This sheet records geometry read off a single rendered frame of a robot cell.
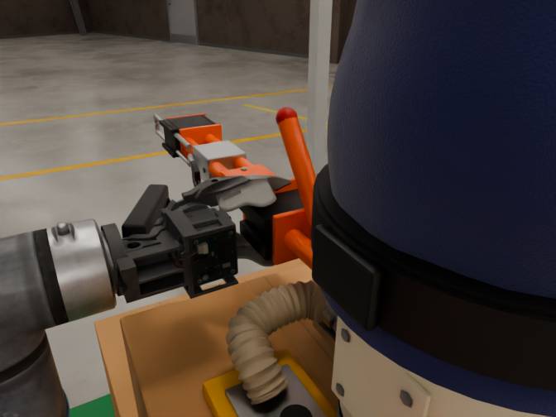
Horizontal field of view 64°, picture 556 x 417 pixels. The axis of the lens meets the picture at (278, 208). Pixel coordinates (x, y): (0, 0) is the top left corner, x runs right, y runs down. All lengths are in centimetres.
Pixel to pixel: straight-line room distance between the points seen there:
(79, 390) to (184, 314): 152
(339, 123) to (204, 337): 38
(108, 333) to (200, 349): 91
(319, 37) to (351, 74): 340
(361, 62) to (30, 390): 40
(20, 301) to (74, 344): 187
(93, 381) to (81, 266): 168
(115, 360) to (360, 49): 120
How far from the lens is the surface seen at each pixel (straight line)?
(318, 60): 364
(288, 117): 47
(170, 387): 51
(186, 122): 81
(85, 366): 217
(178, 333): 56
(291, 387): 46
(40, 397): 49
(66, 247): 43
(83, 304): 44
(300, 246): 45
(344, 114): 22
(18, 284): 43
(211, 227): 44
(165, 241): 46
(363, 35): 22
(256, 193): 48
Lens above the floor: 144
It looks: 26 degrees down
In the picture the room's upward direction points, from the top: straight up
